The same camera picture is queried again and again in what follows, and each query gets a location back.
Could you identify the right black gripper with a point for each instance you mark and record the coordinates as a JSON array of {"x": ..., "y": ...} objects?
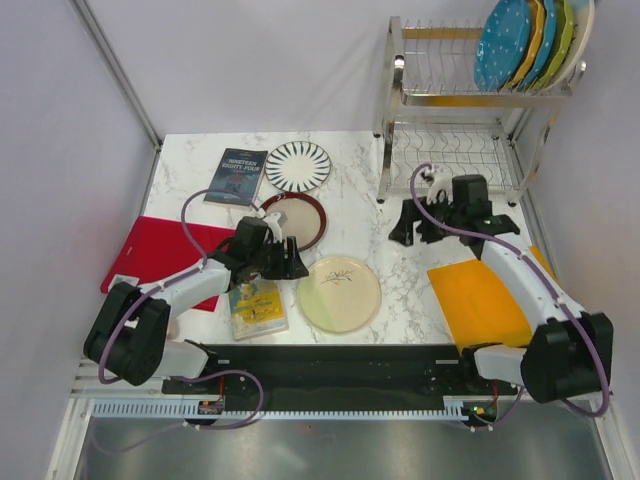
[{"x": 403, "y": 232}]

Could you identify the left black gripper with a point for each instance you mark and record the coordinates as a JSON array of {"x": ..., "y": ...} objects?
[{"x": 290, "y": 268}]

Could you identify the cream and green floral plate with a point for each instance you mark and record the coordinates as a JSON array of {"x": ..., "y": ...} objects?
[{"x": 339, "y": 295}]

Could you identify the stainless steel dish rack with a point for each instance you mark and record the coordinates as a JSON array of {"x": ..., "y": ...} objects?
[{"x": 430, "y": 109}]

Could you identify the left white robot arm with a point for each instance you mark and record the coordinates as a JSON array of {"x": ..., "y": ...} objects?
[{"x": 127, "y": 340}]

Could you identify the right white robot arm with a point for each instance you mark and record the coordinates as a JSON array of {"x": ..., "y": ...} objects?
[{"x": 570, "y": 351}]

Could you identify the cream plate with red rim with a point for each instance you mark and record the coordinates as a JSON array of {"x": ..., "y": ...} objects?
[{"x": 302, "y": 216}]

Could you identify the yellow illustrated paperback book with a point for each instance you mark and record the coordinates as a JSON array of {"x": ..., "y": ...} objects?
[{"x": 256, "y": 310}]

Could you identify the black and white striped plate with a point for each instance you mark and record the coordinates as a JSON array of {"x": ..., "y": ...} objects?
[{"x": 298, "y": 166}]

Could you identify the orange cutting board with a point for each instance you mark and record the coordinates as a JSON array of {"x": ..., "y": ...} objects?
[{"x": 502, "y": 298}]

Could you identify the dark blue paperback book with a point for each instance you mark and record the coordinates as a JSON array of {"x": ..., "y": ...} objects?
[{"x": 237, "y": 177}]

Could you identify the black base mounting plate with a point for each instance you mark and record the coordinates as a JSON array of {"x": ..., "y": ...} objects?
[{"x": 427, "y": 370}]

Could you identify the red folder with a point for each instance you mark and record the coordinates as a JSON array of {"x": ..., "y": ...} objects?
[{"x": 154, "y": 249}]

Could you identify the yellow polka dot plate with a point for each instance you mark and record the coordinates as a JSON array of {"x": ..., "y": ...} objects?
[{"x": 538, "y": 14}]

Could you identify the blue polka dot racked plate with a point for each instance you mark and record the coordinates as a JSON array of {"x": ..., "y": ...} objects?
[{"x": 544, "y": 50}]

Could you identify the green polka dot plate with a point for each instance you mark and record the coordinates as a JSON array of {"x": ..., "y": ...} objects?
[{"x": 561, "y": 42}]

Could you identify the cream and blue racked plate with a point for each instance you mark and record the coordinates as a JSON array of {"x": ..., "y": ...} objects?
[{"x": 584, "y": 16}]

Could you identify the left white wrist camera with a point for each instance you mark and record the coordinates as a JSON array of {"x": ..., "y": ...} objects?
[{"x": 275, "y": 220}]

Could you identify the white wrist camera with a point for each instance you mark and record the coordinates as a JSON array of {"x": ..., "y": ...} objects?
[
  {"x": 439, "y": 186},
  {"x": 275, "y": 220}
]

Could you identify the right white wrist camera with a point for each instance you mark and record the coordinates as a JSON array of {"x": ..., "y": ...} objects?
[{"x": 439, "y": 186}]

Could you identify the grey slotted cable duct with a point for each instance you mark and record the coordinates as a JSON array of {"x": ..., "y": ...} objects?
[{"x": 193, "y": 409}]

